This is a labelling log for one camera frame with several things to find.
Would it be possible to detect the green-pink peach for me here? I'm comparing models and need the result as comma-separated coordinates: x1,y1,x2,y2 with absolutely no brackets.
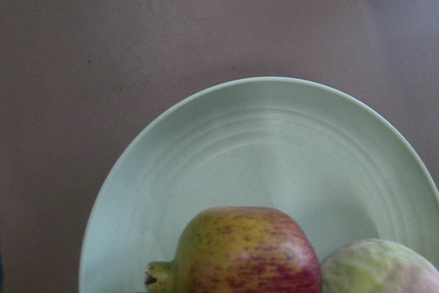
322,239,438,292

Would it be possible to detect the green plate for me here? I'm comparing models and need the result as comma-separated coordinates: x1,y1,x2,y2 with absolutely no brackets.
79,77,438,292

